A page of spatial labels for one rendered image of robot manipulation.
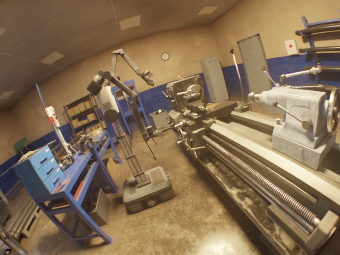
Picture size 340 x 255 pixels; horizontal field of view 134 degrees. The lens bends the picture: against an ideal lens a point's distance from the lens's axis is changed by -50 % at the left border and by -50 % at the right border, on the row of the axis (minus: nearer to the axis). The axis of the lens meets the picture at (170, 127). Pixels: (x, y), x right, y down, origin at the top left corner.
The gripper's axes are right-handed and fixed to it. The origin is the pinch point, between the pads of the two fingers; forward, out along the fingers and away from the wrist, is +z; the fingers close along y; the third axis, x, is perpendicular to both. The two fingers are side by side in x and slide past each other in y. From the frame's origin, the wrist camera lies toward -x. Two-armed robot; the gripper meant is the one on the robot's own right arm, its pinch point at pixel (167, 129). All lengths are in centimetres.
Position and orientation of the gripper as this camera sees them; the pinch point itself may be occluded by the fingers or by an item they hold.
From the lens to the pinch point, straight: 154.6
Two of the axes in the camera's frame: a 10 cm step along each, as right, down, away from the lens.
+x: -0.8, 1.2, 9.9
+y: -3.6, -9.3, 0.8
